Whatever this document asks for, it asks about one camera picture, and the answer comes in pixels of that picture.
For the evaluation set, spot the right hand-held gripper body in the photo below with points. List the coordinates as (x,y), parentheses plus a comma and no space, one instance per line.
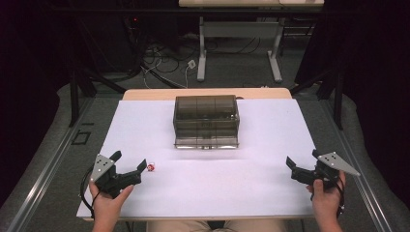
(328,164)

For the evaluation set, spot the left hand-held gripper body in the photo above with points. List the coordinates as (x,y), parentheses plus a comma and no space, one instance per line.
(108,180)

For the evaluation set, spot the small red and white die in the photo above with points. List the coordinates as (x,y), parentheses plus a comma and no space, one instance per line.
(151,167)

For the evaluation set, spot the dark translucent drawer box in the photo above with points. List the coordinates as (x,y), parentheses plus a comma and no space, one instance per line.
(206,121)

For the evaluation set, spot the person's left hand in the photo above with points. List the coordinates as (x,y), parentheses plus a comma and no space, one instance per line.
(108,208)

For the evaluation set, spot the person's right hand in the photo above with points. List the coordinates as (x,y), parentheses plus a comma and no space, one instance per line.
(327,203)

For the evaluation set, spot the black metal stand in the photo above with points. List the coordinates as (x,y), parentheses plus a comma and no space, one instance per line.
(75,96)
(337,100)

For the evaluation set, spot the white table mat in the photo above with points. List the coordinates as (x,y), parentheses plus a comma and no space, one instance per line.
(206,187)

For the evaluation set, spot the wooden table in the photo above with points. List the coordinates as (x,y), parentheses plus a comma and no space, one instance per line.
(148,94)

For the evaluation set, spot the person's legs in beige trousers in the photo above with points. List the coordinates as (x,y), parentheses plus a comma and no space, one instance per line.
(180,226)

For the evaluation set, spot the dark device with red light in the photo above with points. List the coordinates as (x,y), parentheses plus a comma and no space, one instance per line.
(134,20)

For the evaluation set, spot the white desk with metal legs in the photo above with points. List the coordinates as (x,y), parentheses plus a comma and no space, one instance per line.
(238,29)

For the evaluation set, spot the grey metal floor rail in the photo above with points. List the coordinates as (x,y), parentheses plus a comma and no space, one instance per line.
(364,180)
(48,167)

